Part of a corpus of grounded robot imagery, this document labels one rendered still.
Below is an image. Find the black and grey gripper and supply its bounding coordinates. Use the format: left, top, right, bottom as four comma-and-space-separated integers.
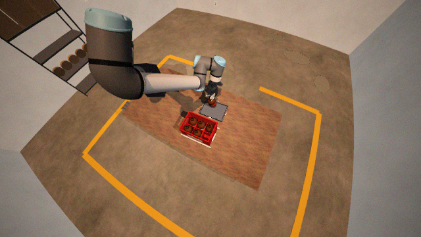
205, 82, 218, 101

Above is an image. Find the dark red open crate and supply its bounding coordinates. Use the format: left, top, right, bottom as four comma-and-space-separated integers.
182, 113, 218, 146

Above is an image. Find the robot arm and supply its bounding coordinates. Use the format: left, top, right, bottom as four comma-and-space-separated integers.
84, 8, 226, 100

